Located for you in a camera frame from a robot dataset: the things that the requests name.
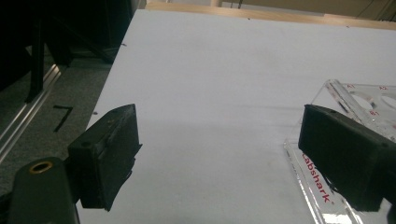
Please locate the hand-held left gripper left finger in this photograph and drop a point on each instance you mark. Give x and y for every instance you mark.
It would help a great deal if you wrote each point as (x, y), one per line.
(102, 161)

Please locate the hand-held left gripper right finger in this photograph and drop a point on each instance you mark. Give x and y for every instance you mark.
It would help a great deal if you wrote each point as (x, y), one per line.
(345, 155)

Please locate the clear acrylic tube rack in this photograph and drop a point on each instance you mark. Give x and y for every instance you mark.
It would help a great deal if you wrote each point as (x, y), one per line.
(314, 179)

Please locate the black metal stand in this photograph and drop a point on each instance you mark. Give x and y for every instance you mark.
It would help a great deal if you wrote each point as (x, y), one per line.
(36, 62)

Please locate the black cabinet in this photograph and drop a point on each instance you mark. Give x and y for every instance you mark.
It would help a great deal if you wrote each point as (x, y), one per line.
(102, 21)

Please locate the beige wooden cabinet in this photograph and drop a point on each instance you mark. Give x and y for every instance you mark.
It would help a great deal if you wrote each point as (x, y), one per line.
(311, 4)

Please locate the aluminium floor rail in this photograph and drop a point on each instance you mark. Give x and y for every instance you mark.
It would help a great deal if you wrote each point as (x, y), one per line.
(28, 112)

